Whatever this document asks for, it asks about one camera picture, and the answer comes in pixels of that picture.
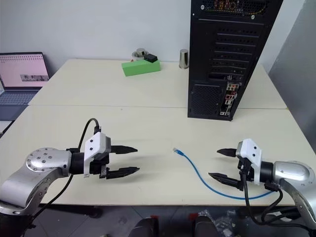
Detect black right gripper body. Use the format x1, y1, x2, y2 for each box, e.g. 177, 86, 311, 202
237, 158, 255, 192

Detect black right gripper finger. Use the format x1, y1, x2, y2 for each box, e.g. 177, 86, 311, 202
216, 148, 237, 158
208, 172, 240, 190

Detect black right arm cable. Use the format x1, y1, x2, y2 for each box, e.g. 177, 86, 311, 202
240, 170, 301, 225

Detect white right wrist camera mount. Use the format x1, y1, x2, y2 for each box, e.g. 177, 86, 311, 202
235, 138, 263, 185

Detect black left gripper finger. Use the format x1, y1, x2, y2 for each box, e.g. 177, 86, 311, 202
107, 166, 141, 179
110, 145, 138, 156

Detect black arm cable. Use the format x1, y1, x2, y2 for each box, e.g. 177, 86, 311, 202
31, 118, 102, 224
240, 170, 301, 225

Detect green rectangular box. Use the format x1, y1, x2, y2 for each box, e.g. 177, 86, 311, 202
121, 60, 162, 78

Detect black computer tower case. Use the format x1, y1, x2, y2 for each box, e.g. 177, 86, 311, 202
187, 0, 283, 121

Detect dark rounded shape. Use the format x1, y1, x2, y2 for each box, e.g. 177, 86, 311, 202
128, 216, 159, 237
193, 215, 220, 237

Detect silver round tape roll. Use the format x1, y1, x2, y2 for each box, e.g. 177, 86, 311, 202
131, 47, 149, 61

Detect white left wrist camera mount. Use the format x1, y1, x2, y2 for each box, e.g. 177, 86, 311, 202
83, 132, 112, 178

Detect stainless steel cup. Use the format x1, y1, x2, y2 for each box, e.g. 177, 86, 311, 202
178, 48, 190, 70

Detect open grey laptop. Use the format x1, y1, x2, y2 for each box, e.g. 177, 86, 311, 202
0, 51, 51, 107

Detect clear plastic bags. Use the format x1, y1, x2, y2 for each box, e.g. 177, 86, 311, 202
197, 209, 239, 234

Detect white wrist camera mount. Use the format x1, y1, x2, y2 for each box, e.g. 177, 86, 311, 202
83, 132, 112, 178
235, 138, 263, 185

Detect blue ethernet cable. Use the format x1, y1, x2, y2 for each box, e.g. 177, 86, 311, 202
172, 147, 273, 200

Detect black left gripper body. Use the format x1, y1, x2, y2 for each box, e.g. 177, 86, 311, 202
89, 153, 111, 180

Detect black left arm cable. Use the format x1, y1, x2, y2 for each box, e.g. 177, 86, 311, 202
31, 118, 102, 224

